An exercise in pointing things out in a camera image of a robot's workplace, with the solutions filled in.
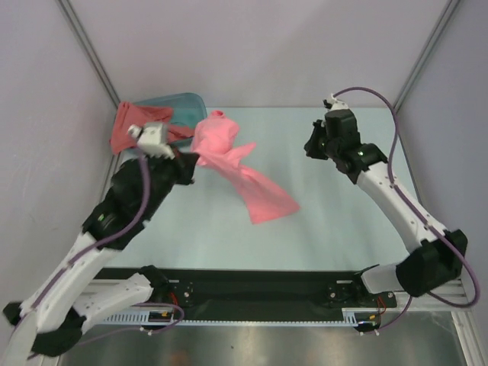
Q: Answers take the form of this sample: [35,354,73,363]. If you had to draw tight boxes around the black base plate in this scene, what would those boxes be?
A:
[91,268,398,322]

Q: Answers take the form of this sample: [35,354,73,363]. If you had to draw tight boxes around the left aluminium corner post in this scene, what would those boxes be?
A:
[56,0,120,107]

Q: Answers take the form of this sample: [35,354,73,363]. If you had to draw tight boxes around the white slotted cable duct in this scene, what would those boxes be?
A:
[98,307,361,327]

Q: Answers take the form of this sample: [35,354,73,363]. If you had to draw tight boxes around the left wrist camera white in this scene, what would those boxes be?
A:
[127,122,175,159]

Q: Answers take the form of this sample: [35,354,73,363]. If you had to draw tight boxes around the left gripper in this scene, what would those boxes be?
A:
[144,142,201,216]

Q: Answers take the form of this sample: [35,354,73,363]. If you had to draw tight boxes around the aluminium corner post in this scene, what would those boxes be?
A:
[56,0,120,107]
[393,0,464,114]

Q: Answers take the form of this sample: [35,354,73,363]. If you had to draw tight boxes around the salmon red t shirt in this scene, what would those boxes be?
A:
[110,101,194,155]

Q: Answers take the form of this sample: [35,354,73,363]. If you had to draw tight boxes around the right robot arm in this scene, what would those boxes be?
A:
[304,109,467,306]

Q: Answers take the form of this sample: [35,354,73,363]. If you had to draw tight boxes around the teal plastic bin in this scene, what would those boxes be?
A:
[136,92,207,146]

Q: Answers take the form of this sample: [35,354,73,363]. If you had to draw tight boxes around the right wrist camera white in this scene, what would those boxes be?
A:
[323,94,349,111]

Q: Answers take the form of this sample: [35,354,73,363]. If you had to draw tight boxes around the aluminium front rail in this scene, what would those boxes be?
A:
[82,279,468,312]

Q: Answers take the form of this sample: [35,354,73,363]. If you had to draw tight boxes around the right aluminium corner post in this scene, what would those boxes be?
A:
[393,0,464,114]

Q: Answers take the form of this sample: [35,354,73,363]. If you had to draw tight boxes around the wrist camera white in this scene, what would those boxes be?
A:
[323,94,349,111]
[127,122,175,159]

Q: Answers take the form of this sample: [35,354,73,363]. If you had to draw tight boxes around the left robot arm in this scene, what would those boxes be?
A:
[1,149,200,365]

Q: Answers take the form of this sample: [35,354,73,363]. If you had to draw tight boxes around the light pink t shirt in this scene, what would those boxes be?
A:
[190,110,300,224]

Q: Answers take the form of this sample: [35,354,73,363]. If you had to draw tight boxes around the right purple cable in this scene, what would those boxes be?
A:
[331,86,481,308]

